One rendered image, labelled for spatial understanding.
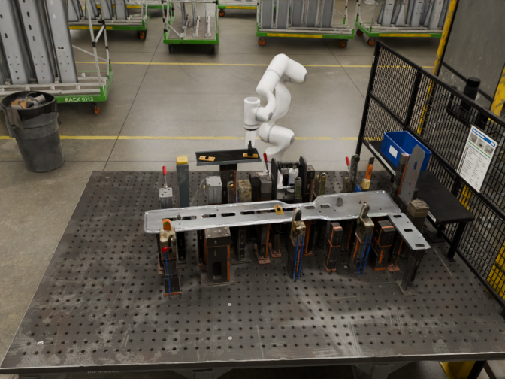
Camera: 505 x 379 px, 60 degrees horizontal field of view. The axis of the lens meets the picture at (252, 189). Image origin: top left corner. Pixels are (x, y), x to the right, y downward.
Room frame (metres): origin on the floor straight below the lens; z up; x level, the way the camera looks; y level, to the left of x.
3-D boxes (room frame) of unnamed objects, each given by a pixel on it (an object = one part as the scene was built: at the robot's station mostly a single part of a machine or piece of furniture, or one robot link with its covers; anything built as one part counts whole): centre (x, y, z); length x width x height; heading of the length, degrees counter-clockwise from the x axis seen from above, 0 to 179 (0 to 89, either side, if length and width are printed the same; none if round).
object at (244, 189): (2.01, 0.04, 0.89); 0.13 x 0.11 x 0.38; 12
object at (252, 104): (2.19, 0.02, 1.44); 0.09 x 0.08 x 0.13; 61
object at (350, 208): (1.88, -0.13, 1.00); 1.38 x 0.22 x 0.02; 102
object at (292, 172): (2.11, -0.20, 0.94); 0.18 x 0.13 x 0.49; 102
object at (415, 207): (1.92, -0.90, 0.88); 0.08 x 0.08 x 0.36; 12
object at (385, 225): (1.82, -0.71, 0.84); 0.11 x 0.10 x 0.28; 12
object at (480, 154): (2.00, -1.16, 1.30); 0.23 x 0.02 x 0.31; 12
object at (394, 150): (2.44, -0.95, 1.10); 0.30 x 0.17 x 0.13; 14
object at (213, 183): (1.99, 0.21, 0.90); 0.13 x 0.10 x 0.41; 12
